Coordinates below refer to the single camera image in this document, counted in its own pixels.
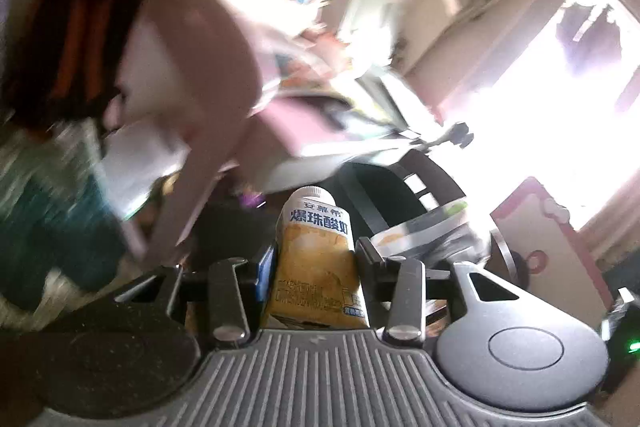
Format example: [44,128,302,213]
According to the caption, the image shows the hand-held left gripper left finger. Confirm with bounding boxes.
[114,246,277,348]

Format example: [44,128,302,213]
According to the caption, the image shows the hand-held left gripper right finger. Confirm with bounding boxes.
[356,238,526,342]

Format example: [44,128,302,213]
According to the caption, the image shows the yellow milk carton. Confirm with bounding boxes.
[262,187,371,330]

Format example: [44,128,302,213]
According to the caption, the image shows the shiny plastic wrapper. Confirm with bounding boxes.
[372,202,488,263]

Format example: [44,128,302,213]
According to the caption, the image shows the pink cartoon board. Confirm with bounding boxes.
[490,177,618,333]

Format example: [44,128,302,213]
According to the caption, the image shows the white box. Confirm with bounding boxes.
[97,127,191,212]

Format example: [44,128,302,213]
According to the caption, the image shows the glass balcony door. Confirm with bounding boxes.
[440,0,640,253]

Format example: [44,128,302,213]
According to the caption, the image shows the pink desk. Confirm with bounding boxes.
[115,0,401,258]

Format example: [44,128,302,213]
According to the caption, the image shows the teal zigzag quilt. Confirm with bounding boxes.
[0,122,131,323]

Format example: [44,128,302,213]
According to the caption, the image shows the hanging dark garment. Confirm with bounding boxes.
[552,2,631,78]

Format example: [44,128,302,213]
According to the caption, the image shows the black and orange backpack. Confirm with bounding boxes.
[0,0,146,132]

